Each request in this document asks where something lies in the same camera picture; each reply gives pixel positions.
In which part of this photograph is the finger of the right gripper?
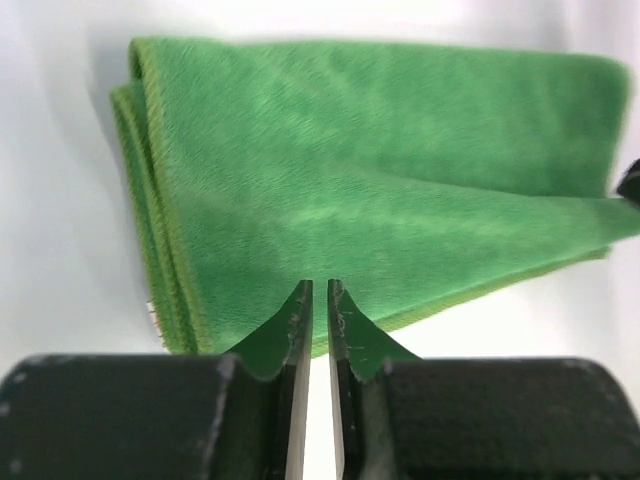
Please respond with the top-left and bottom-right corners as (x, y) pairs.
(616, 159), (640, 206)

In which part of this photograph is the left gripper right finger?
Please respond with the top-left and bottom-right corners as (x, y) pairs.
(327, 280), (639, 479)

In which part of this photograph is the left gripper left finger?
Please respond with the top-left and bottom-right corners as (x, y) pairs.
(1, 280), (313, 479)

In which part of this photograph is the green microfiber towel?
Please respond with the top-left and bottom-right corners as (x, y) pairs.
(111, 36), (639, 353)

